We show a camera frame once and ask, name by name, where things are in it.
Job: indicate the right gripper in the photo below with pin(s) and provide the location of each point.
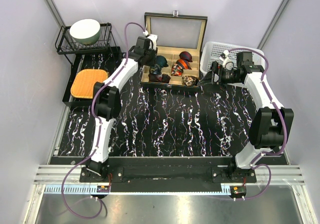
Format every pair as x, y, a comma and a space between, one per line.
209, 79

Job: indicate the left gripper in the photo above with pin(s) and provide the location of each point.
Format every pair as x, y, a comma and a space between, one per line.
152, 62

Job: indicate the blue patterned necktie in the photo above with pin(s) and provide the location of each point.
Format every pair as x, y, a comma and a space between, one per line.
155, 70

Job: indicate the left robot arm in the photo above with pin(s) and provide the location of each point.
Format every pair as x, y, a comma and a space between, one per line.
106, 104

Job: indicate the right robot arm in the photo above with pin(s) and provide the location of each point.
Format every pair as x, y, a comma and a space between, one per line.
270, 128

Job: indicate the dark green rolled tie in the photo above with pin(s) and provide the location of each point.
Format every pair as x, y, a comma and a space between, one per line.
161, 61

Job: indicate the beige floral rolled tie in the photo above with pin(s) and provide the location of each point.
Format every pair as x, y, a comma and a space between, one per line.
189, 80

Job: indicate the dark red rolled tie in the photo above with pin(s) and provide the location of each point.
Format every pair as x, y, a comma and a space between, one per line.
159, 78

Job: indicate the white plastic basket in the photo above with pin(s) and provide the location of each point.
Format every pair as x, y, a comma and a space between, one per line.
217, 52

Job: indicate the orange striped rolled tie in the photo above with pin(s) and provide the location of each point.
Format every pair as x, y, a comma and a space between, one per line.
184, 64

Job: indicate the red floral rolled tie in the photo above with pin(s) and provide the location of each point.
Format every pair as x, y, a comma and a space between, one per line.
177, 71

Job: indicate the maroon striped rolled tie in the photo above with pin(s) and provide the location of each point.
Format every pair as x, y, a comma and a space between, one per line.
185, 55

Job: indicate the black tie storage box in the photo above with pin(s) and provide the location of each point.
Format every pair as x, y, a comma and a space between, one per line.
176, 33

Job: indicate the black tray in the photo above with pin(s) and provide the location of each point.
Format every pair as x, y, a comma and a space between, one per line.
107, 60

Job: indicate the white green bowl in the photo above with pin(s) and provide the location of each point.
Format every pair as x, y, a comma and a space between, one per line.
85, 31

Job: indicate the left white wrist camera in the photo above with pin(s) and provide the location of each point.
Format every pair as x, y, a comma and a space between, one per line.
150, 41

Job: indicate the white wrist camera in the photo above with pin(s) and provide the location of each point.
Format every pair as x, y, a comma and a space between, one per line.
150, 41
227, 63

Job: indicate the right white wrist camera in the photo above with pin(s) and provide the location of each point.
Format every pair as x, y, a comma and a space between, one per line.
227, 63

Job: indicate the black wire dish rack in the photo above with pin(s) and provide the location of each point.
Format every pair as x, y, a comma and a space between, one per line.
98, 41

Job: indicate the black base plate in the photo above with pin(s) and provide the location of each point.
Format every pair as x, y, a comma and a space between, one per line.
167, 175

